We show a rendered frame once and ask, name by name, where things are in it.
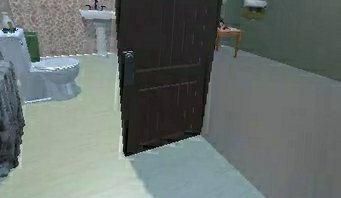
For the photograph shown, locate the white toilet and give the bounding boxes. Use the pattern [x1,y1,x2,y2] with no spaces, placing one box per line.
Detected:
[0,26,84,109]

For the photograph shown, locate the orange wooden side table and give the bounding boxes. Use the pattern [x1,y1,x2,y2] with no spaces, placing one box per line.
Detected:
[214,26,244,59]

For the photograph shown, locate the green bin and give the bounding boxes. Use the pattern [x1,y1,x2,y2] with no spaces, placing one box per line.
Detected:
[22,31,43,64]

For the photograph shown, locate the white pedestal sink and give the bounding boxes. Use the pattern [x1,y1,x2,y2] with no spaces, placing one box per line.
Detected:
[76,7,117,59]

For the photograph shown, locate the black sink faucet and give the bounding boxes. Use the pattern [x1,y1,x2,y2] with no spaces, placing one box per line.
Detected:
[85,0,107,12]

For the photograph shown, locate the dark brown room door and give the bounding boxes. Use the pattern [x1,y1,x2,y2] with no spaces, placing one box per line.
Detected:
[101,0,224,164]

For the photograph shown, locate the grey door handle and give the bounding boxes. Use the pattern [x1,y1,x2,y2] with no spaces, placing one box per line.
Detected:
[119,50,137,87]

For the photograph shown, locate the white soap bottle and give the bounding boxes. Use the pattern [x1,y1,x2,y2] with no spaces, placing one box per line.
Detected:
[0,11,18,32]

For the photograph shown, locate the framed yellow wall picture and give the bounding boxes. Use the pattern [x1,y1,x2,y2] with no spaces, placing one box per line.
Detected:
[240,0,269,23]

